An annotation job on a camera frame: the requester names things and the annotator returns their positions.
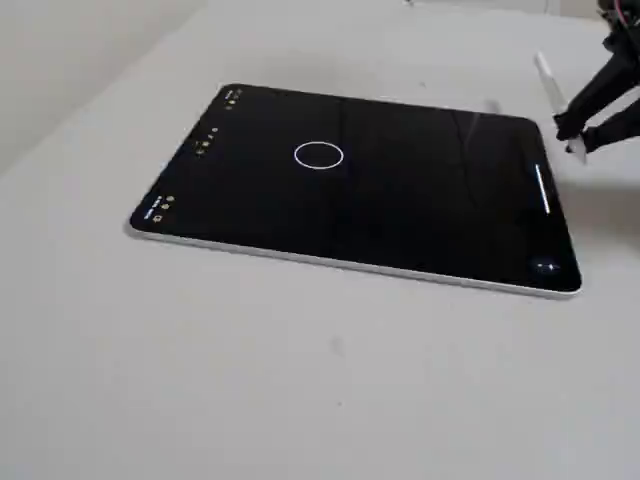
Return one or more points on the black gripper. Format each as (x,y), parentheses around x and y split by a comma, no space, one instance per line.
(604,92)

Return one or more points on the black induction cooktop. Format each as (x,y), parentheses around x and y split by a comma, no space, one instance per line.
(380,200)

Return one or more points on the white stylus pen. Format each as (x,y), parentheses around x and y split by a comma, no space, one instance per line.
(550,86)

